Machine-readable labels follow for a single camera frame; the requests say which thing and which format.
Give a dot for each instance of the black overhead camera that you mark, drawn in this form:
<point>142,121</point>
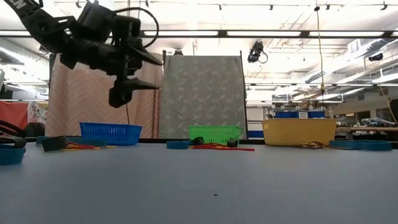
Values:
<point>255,51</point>

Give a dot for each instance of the black overhead beam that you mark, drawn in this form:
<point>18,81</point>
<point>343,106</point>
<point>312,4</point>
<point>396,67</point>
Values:
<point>222,33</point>

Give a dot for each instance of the rubber band pile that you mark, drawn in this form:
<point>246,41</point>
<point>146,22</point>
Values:
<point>11,156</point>

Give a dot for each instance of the black ceiling spotlight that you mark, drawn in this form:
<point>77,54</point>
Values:
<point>375,57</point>

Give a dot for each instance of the yellow orange plastic basket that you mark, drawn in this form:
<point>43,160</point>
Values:
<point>298,132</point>

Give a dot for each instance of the red rubber band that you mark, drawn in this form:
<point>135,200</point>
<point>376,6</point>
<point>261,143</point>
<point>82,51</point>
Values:
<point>236,149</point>

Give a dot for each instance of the blue grey table mat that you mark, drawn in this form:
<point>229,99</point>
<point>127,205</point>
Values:
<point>199,186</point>

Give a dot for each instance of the far workbench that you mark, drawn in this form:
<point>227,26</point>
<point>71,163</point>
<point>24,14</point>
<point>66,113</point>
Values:
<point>367,129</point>

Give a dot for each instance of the green plastic basket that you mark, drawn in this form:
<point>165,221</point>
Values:
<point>214,133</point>

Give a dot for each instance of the white floral cloth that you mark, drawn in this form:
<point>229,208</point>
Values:
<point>37,112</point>

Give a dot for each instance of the blue shelf bins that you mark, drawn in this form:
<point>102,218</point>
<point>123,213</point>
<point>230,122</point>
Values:
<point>286,114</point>

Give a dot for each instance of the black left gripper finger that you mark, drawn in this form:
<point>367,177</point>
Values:
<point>146,53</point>
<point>138,84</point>

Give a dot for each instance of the green leaf-print cloth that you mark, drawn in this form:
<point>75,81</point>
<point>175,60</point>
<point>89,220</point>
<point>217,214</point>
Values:
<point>202,93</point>

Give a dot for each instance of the black wide rubber band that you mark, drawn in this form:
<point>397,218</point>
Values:
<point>53,143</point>
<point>199,141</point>
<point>232,143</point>
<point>14,142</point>

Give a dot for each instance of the blue plastic basket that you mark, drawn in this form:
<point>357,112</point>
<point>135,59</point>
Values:
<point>109,133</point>

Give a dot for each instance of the pink chevron cloth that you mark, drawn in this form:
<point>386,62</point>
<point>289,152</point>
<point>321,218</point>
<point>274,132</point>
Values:
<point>77,99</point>

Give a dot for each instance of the red cloth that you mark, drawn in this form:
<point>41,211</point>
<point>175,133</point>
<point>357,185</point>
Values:
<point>14,112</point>

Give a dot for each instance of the yellow bands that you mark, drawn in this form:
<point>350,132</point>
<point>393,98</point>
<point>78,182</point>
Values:
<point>77,145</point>

